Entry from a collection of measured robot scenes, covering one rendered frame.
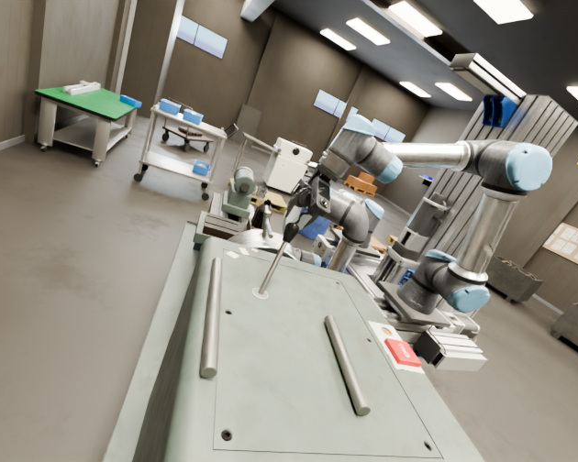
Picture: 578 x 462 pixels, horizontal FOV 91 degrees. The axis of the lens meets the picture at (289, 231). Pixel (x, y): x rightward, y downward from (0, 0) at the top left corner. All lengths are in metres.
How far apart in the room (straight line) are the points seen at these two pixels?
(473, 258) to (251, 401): 0.81
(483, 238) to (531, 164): 0.23
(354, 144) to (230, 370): 0.57
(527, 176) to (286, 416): 0.82
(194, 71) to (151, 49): 2.46
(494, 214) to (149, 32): 9.46
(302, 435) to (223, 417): 0.10
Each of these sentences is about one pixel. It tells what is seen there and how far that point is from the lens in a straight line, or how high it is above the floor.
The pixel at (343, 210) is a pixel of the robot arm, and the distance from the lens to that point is 1.09.
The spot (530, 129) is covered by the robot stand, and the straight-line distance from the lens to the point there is 1.46.
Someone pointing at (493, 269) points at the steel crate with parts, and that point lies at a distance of 8.28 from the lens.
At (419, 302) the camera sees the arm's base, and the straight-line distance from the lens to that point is 1.21.
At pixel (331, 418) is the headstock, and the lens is 0.49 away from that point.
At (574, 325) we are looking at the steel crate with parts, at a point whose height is 0.39.
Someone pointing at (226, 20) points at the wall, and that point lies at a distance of 12.09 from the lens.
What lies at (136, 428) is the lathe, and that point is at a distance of 1.23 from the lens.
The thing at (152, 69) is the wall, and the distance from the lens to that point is 9.80.
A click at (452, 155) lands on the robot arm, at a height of 1.70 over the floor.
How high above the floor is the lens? 1.60
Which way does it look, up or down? 20 degrees down
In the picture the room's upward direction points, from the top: 25 degrees clockwise
